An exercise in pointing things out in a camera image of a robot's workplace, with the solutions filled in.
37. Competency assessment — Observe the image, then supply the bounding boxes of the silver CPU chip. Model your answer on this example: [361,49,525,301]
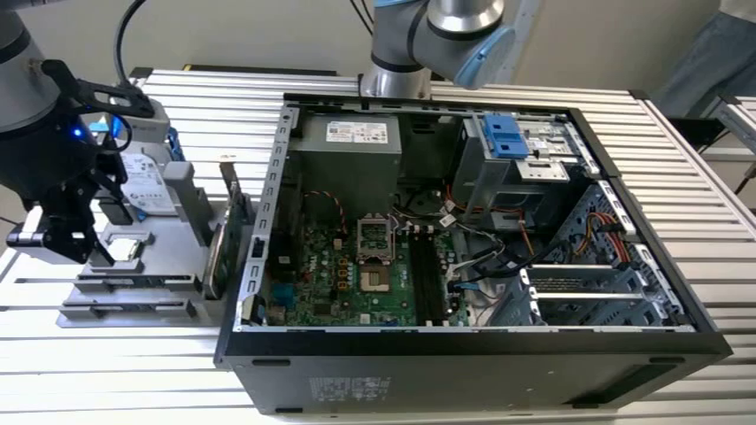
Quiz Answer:
[108,238,146,263]

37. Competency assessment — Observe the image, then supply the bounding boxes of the aluminium side table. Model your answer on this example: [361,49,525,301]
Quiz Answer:
[698,95,756,165]

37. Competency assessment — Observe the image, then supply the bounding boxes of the metal disk bay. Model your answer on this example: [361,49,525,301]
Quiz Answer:
[518,263,686,328]

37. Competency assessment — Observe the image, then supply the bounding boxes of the black camera bracket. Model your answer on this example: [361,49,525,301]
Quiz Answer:
[38,59,156,119]

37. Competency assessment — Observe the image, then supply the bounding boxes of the grey metal drive cage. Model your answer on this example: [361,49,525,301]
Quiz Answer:
[453,112,598,232]

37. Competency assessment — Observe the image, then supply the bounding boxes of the multicolour power wire bundle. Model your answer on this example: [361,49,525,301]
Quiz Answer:
[389,201,473,234]

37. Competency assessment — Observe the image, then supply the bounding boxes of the black cable bundle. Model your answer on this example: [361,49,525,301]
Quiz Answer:
[445,223,589,287]

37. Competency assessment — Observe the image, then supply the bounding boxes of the grey parts rack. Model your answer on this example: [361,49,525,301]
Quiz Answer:
[56,161,237,329]

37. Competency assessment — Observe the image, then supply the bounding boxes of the black RAM slot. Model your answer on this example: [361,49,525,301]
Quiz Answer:
[421,226,442,327]
[429,226,450,327]
[413,226,434,327]
[406,226,428,327]

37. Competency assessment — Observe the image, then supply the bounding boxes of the red black fan wire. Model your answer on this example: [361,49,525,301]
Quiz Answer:
[301,189,350,234]

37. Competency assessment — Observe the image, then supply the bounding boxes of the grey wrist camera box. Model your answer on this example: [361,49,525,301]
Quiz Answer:
[120,97,172,143]

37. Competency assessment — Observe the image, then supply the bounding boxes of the green motherboard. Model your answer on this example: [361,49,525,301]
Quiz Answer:
[258,188,477,329]

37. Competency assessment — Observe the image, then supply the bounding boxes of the small silver camera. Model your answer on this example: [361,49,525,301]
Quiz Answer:
[5,220,46,248]

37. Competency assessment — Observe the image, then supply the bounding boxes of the orange red yellow wires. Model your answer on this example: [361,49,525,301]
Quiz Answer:
[580,211,634,269]

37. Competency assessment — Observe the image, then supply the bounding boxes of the metal socket cover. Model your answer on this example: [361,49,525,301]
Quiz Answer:
[356,212,396,265]

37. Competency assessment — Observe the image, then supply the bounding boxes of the blue plastic drive latch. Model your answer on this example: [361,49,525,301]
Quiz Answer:
[481,113,529,158]

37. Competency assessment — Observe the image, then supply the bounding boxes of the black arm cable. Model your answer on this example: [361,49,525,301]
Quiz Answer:
[113,0,149,88]

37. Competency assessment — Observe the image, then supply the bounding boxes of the CPU socket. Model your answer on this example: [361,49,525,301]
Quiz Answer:
[357,262,397,295]

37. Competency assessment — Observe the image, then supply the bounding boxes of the green graphics card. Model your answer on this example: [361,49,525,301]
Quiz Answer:
[200,153,258,302]

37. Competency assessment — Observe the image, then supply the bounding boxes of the hard disk in blue carrier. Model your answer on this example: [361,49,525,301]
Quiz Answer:
[88,120,185,222]

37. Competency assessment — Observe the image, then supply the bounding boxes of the black PC case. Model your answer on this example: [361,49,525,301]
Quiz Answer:
[212,91,733,416]

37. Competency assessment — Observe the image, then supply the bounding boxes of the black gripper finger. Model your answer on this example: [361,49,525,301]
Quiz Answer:
[86,149,136,226]
[34,189,118,268]

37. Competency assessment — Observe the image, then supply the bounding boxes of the person in blue jeans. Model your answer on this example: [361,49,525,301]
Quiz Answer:
[648,0,756,120]

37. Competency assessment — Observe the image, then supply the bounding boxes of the grey power supply unit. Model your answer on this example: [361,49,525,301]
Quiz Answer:
[286,112,405,218]

